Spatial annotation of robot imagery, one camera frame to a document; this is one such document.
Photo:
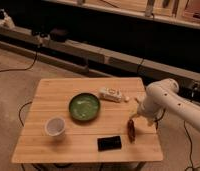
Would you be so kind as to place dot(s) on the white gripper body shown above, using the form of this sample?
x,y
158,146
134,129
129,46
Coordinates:
x,y
145,109

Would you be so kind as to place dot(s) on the red chili pepper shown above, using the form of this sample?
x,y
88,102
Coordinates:
x,y
131,130

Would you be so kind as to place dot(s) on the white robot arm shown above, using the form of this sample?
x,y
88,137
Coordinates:
x,y
163,94

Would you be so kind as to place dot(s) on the beige sponge piece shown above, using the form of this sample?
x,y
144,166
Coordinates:
x,y
138,99

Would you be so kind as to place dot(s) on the white squeeze bottle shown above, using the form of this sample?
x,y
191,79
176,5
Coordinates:
x,y
113,95

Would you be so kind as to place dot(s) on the black rectangular box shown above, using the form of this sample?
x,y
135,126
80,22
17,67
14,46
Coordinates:
x,y
109,143

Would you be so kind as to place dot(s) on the green bowl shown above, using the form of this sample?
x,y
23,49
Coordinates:
x,y
84,107

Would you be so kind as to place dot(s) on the white plastic cup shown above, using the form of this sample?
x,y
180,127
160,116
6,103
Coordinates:
x,y
55,128

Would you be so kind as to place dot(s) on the dark device on ledge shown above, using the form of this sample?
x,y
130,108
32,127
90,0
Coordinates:
x,y
59,35

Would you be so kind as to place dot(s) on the white figure on ledge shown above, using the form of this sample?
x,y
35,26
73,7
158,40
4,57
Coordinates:
x,y
7,20

